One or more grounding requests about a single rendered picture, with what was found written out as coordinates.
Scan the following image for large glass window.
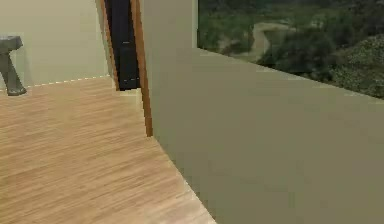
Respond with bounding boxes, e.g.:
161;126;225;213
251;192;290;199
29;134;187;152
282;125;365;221
197;0;384;100

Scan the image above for brown wooden door frame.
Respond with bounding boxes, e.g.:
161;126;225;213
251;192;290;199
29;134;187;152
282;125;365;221
99;0;154;138

